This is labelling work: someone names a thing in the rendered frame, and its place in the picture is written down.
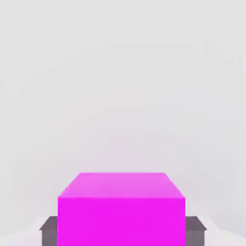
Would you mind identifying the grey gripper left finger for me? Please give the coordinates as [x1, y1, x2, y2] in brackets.
[22, 216, 59, 246]

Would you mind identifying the small magenta cube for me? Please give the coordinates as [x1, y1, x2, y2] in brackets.
[57, 172, 186, 246]

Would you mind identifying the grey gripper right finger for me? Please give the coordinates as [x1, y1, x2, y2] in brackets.
[185, 216, 226, 246]

